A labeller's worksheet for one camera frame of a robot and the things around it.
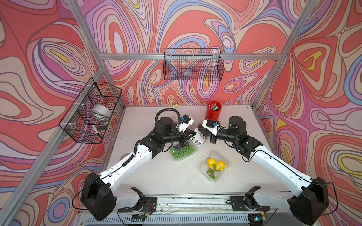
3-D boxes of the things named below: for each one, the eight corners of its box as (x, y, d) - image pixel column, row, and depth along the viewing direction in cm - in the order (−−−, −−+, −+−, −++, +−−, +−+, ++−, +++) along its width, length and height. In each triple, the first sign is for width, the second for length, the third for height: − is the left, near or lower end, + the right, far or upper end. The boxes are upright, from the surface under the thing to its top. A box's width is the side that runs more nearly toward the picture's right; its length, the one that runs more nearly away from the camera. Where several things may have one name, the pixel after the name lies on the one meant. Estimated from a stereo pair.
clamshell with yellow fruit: (195, 169, 87) (196, 166, 83) (211, 151, 95) (213, 147, 91) (215, 186, 81) (217, 184, 77) (230, 165, 89) (232, 162, 85)
